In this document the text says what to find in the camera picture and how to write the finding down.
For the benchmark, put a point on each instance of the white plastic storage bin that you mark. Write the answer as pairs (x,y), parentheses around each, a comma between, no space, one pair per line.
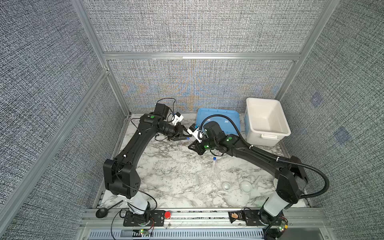
(265,122)

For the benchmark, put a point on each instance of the white mortar bowl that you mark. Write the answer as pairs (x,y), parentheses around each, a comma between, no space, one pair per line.
(246,186)

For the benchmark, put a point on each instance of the black round microphone puck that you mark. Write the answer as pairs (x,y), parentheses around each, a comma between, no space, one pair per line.
(101,213)

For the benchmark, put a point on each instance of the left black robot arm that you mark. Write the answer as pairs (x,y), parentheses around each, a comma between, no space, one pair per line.
(120,173)

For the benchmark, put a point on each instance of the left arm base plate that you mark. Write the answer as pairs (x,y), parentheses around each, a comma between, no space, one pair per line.
(152,218)

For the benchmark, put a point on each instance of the small white round dish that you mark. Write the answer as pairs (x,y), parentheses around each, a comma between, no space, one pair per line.
(226,186)

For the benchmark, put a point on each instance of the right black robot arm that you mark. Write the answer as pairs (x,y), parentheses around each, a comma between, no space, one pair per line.
(290,172)

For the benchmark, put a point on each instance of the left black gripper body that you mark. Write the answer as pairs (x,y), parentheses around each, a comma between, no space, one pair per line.
(178,134)

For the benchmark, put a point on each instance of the blue plastic bin lid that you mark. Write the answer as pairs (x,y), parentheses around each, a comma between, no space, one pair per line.
(224,123)

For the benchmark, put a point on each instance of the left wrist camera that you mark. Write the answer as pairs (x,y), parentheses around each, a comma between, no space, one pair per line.
(178,117)

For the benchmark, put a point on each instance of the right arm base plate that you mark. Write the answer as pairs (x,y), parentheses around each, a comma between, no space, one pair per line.
(252,217)

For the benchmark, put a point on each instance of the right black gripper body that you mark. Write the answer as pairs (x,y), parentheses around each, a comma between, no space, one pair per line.
(207,144)

